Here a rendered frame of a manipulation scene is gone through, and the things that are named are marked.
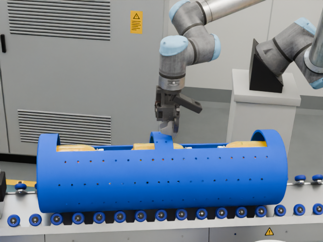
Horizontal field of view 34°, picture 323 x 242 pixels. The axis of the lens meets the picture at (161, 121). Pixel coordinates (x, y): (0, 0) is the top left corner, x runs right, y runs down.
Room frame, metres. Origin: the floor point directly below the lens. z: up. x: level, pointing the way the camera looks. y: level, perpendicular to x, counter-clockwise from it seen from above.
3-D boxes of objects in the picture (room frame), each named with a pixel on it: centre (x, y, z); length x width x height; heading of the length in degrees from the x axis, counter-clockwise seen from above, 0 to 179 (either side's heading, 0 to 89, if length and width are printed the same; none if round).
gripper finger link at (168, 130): (1.63, -0.03, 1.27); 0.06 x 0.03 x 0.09; 98
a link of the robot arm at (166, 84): (1.64, -0.03, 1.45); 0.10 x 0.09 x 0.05; 8
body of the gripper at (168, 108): (1.64, -0.02, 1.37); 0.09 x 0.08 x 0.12; 98
